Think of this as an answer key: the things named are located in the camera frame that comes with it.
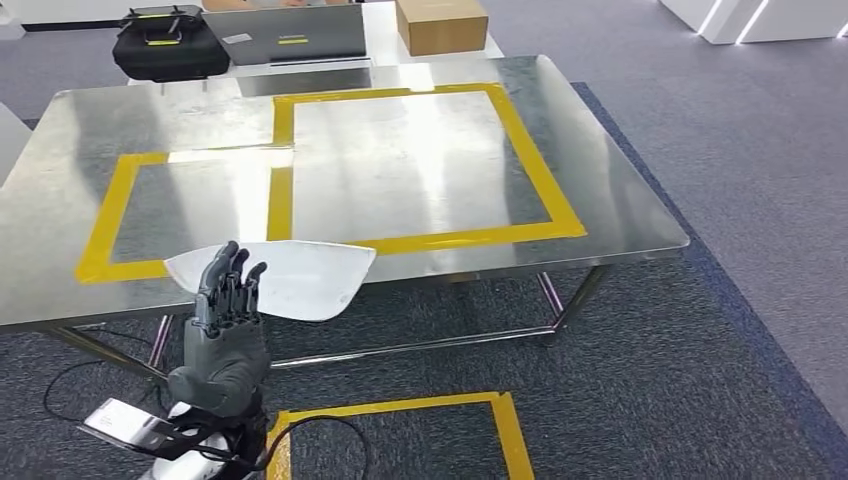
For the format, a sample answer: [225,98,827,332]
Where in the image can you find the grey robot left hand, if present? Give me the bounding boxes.
[167,240,272,421]

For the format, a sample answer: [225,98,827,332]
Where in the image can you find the white curved body panel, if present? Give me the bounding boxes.
[163,239,378,324]

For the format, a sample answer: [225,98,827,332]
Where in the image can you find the stainless steel workbench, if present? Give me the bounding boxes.
[0,54,691,384]

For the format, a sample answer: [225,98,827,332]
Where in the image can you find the white office desk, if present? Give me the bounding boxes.
[0,102,34,187]

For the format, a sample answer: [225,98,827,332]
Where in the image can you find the black equipment bag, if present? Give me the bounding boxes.
[111,5,232,85]

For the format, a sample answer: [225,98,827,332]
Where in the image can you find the grey laptop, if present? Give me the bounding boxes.
[201,3,372,68]

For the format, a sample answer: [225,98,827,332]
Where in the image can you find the brown cardboard box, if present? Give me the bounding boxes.
[395,0,490,58]

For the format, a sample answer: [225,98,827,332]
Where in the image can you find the white lit display block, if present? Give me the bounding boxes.
[657,0,848,46]

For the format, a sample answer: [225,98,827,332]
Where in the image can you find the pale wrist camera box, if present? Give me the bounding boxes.
[78,397,178,453]

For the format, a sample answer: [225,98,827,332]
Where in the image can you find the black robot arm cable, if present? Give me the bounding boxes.
[260,413,372,480]

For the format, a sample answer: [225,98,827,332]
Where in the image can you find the black floor cable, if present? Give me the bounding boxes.
[42,324,168,427]

